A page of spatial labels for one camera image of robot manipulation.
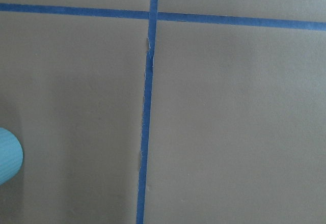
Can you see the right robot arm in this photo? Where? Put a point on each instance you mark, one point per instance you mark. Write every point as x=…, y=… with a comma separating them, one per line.
x=11, y=155

